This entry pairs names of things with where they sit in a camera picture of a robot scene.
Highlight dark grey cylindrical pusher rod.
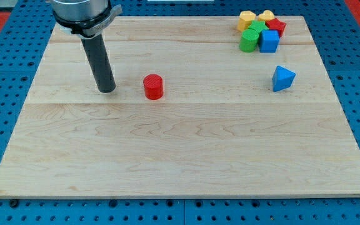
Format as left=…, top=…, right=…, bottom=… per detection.
left=81, top=34, right=116, bottom=93

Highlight red cylinder block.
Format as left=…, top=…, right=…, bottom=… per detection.
left=143, top=74, right=164, bottom=100

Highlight light wooden board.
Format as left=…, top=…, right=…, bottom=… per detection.
left=0, top=16, right=360, bottom=199

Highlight green cylinder block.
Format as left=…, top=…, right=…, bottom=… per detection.
left=239, top=29, right=259, bottom=53

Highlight yellow hexagon block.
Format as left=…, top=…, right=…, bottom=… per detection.
left=237, top=11, right=256, bottom=32

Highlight green star block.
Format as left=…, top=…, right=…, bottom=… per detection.
left=248, top=21, right=269, bottom=34

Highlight blue cube block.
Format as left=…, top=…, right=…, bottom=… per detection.
left=259, top=30, right=280, bottom=53

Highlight yellow heart block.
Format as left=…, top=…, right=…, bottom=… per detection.
left=257, top=10, right=276, bottom=22

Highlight red star block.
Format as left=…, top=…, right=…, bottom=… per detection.
left=265, top=18, right=287, bottom=38

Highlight blue triangular prism block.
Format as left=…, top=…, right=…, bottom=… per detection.
left=272, top=66, right=296, bottom=92

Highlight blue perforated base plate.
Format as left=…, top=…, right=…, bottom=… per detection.
left=0, top=0, right=360, bottom=224

